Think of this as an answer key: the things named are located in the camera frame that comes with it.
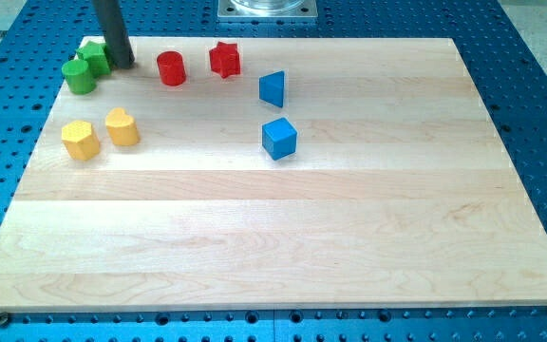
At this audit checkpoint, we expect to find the green cylinder block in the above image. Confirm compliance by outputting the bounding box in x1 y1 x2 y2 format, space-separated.
62 59 96 95

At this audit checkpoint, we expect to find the blue cube block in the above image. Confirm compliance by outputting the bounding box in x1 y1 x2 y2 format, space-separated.
261 117 297 161

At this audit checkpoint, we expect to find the light wooden board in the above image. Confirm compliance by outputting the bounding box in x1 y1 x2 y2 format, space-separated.
0 37 547 312

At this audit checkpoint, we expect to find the blue triangular prism block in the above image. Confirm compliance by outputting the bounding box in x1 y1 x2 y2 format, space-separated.
258 71 285 107

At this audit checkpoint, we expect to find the red star block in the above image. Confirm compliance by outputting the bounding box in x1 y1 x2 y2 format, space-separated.
209 42 241 79

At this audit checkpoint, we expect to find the red cylinder block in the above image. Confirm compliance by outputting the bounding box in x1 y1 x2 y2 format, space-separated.
156 51 186 86

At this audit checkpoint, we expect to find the yellow heart block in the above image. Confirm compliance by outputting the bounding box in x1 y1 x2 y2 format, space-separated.
105 107 141 146

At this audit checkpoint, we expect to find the yellow hexagon block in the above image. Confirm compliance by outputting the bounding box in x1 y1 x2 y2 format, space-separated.
61 120 101 161

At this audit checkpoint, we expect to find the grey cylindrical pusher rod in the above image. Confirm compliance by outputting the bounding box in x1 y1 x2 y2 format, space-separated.
92 0 135 69

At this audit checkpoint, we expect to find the blue perforated metal table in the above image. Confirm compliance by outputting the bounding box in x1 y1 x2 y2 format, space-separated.
0 0 547 341

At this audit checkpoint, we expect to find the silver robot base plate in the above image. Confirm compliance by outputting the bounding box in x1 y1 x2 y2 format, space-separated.
217 0 317 20

